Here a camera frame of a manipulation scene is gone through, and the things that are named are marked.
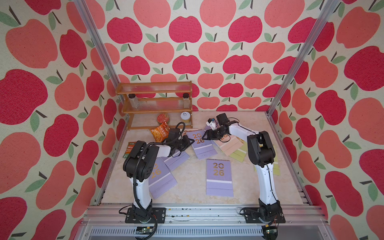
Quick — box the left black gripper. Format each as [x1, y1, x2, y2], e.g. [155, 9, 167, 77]
[174, 135, 195, 152]

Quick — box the pink calendar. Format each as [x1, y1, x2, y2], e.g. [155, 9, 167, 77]
[214, 136, 243, 156]
[185, 128, 198, 132]

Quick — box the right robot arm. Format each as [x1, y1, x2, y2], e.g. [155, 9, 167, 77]
[203, 113, 282, 218]

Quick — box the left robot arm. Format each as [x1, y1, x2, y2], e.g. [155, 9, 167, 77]
[123, 128, 195, 212]

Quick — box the orange snack bag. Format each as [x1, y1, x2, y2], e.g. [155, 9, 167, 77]
[150, 122, 170, 143]

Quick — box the yellow pull-tab can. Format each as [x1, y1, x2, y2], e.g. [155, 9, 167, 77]
[181, 112, 192, 125]

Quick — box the red round tin can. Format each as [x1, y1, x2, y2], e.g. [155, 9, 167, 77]
[157, 113, 170, 125]

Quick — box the right glass spice jar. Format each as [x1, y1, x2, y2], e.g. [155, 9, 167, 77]
[183, 93, 190, 109]

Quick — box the glass spice jar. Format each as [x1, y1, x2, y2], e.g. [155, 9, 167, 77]
[183, 93, 190, 109]
[128, 94, 140, 109]

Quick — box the yellow-green calendar back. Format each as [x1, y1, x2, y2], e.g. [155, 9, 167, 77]
[230, 141, 248, 163]

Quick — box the yellow-green calendar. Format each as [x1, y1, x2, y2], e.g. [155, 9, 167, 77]
[230, 141, 248, 163]
[273, 150, 281, 176]

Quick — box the wooden three-tier shelf rack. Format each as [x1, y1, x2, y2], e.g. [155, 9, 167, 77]
[116, 82, 193, 130]

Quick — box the green snack bag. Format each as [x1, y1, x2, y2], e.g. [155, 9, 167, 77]
[123, 142, 136, 159]

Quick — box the left glass spice jar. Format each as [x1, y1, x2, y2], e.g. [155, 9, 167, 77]
[128, 94, 140, 109]

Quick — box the yellow-green calendar right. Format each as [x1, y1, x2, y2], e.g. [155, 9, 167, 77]
[273, 150, 281, 176]

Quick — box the black corrugated cable hose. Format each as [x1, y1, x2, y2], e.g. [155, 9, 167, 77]
[131, 121, 187, 240]

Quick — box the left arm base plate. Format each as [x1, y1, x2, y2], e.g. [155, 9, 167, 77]
[125, 206, 166, 224]

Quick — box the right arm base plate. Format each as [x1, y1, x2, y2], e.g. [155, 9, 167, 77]
[240, 207, 286, 225]

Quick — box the front aluminium rail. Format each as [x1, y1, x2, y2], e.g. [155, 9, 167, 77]
[74, 204, 336, 240]

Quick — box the left aluminium frame post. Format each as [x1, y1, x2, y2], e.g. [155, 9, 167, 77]
[74, 0, 120, 90]

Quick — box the aluminium frame post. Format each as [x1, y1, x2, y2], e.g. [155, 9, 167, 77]
[266, 0, 341, 117]
[74, 0, 120, 90]

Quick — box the right aluminium frame post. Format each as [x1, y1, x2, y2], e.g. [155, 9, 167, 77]
[266, 0, 341, 117]

